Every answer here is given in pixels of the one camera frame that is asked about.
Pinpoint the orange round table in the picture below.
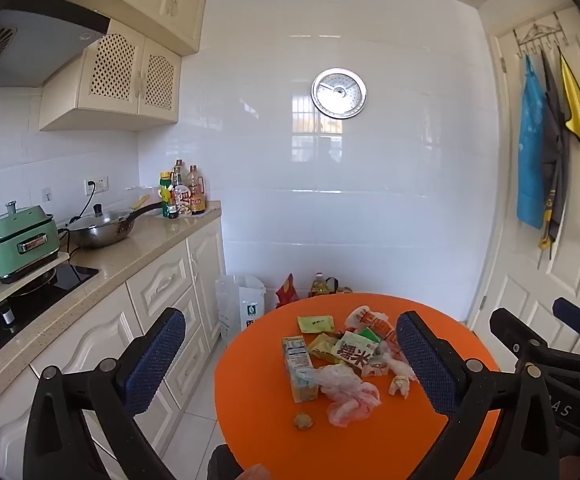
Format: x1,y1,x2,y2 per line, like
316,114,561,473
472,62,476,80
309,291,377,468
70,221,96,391
214,292,503,480

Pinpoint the blue apron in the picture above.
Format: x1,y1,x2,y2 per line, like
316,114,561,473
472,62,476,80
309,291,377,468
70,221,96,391
516,54,547,229

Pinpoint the grey apron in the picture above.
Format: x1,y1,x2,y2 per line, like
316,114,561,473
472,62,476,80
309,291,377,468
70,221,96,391
538,50,571,261

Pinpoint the beige stone countertop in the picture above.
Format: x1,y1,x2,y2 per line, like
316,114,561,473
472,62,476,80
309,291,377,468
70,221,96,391
0,200,222,421

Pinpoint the round metal vent cover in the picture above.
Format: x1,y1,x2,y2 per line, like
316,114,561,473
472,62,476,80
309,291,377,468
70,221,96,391
311,67,369,119

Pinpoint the grey range hood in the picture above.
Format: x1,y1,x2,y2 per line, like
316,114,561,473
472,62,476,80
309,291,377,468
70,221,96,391
0,0,110,91

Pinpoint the yellow green packet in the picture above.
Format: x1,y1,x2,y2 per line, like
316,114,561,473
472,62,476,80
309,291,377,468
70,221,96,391
297,315,335,334

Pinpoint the small white crumpled wrapper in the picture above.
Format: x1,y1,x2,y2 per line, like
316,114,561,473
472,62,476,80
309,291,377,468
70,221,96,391
389,372,411,398

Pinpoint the steel wok with lid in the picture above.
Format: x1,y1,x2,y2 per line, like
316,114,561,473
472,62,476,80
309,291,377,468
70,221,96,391
58,203,163,250

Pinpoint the crumpled clear plastic film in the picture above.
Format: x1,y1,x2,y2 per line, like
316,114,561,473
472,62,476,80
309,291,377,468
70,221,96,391
370,340,418,381

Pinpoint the cream lattice door cabinet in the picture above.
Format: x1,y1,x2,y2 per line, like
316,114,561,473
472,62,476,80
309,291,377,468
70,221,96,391
38,19,183,132

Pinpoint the white plastic shopping bag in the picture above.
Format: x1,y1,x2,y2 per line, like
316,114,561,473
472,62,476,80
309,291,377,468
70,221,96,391
215,274,267,346

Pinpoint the green white packet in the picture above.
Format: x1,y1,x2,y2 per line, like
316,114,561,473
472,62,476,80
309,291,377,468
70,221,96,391
331,330,381,366

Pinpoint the red snack bag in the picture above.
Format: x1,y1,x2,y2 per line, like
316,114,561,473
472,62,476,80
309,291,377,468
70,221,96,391
275,273,299,308

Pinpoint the yellow cooking oil jug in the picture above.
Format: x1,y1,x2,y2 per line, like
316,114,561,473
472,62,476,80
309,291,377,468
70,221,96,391
310,271,338,297

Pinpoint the orange white plastic wrapper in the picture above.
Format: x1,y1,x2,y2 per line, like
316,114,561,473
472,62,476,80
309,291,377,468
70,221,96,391
345,306,395,346

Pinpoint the dark sauce bottle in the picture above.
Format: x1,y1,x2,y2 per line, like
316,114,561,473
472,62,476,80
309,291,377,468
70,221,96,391
166,175,181,219

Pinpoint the black power cable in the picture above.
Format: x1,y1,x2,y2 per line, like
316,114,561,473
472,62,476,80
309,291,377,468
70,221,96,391
64,182,95,257

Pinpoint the white panel door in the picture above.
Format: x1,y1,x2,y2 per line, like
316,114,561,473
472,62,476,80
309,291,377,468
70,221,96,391
470,5,580,356

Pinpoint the clear plastic bag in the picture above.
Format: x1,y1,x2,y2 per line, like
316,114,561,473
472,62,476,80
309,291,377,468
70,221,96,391
311,364,381,429

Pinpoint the yellow cloth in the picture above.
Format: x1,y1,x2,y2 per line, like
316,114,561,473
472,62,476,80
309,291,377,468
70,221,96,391
560,52,580,150

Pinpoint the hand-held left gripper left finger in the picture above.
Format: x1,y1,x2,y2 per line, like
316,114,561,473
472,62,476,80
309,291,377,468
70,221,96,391
23,307,187,480

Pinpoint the amber oil bottle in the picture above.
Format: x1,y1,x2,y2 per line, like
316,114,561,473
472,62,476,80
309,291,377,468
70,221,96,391
188,165,207,216

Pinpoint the metal door hook rack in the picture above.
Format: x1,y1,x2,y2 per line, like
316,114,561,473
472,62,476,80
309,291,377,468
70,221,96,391
514,22,569,59

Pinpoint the green multi cooker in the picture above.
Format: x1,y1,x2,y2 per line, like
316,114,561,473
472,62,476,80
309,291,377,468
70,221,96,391
0,201,70,283

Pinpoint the black induction cooktop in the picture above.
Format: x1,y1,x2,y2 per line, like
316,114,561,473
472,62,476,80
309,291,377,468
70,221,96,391
0,262,99,376

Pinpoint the yellow green seasoning bottle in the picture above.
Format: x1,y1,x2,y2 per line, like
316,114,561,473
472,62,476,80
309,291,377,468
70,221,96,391
159,171,173,217

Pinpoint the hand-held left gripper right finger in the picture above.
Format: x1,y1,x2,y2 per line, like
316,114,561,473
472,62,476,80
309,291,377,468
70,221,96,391
395,310,561,480

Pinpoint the cream base cabinet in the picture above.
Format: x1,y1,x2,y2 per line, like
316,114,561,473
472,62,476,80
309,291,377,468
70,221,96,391
0,217,227,480

